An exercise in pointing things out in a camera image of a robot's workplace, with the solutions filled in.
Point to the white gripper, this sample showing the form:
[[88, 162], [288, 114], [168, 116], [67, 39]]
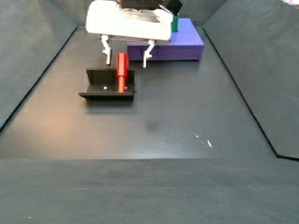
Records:
[[107, 19]]

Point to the red peg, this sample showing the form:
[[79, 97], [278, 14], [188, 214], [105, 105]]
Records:
[[121, 72]]

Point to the purple base board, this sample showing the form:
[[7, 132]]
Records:
[[184, 47]]

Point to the black angled holder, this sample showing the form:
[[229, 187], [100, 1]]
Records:
[[103, 85]]

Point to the green block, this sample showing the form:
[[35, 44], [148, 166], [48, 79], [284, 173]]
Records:
[[175, 23]]

